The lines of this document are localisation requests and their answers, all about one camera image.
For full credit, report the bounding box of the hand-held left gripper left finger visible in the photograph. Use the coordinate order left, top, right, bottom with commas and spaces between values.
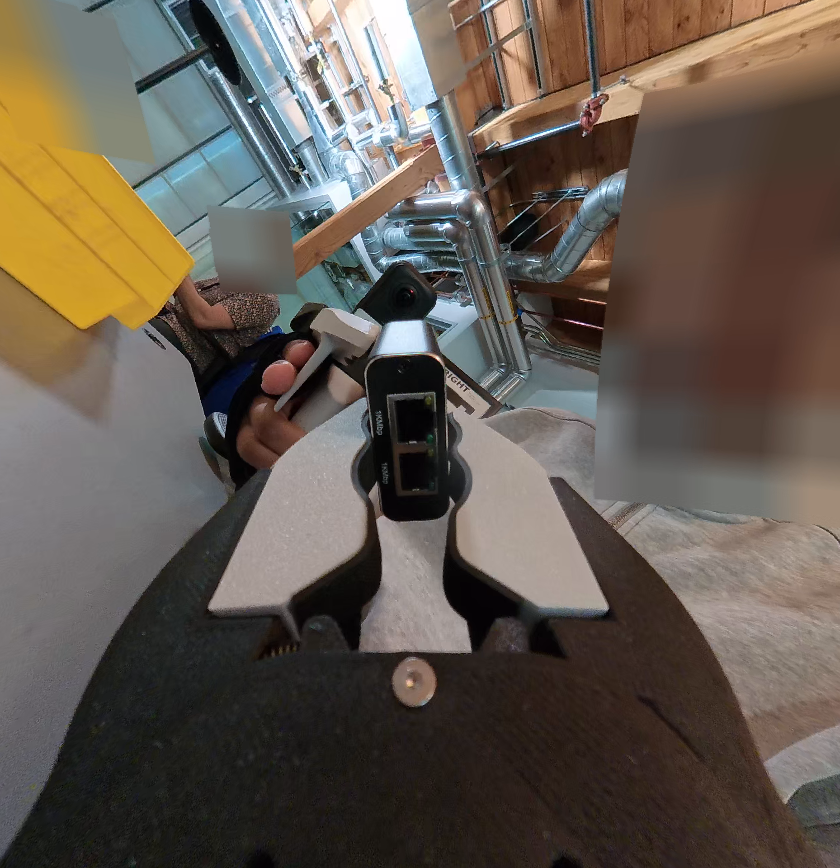
208, 410, 383, 652

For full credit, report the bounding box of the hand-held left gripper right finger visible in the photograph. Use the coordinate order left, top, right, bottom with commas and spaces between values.
444, 414, 609, 645

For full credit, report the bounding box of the black network splitter box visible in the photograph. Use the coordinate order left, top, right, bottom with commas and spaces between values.
363, 320, 455, 522

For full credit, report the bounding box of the yellow plastic bin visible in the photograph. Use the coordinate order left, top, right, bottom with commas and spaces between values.
0, 139, 196, 331

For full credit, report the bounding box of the person's right hand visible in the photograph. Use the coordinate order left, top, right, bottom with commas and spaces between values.
236, 338, 321, 470

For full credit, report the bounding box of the wooden ceiling beam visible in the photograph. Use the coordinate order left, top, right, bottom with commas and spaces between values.
294, 146, 443, 279

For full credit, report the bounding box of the black disc on rod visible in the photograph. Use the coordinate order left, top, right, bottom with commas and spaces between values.
188, 0, 246, 87

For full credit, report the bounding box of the cluster of silver duct pipes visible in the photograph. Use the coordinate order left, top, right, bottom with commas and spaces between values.
284, 88, 628, 404

